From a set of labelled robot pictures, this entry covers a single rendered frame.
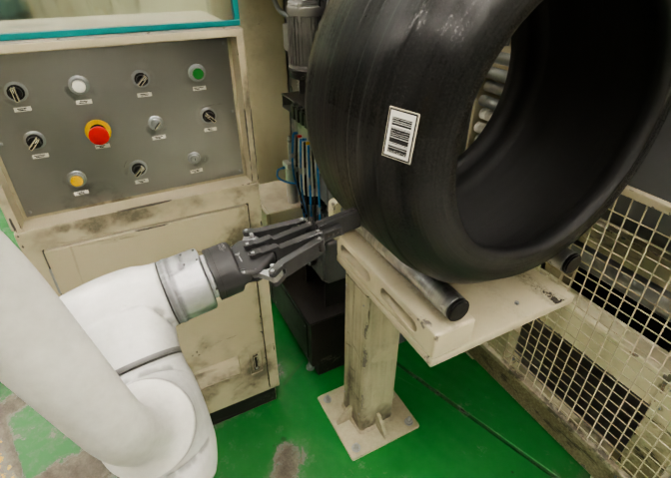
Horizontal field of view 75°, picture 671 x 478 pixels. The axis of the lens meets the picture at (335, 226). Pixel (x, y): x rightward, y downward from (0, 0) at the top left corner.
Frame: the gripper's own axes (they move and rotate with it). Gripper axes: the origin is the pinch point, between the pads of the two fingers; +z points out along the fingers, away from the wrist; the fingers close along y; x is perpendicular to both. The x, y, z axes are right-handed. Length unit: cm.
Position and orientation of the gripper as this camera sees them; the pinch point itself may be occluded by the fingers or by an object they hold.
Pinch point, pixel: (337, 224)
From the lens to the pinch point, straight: 67.2
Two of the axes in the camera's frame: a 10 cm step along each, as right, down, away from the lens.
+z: 8.8, -3.6, 3.2
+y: -4.6, -4.6, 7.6
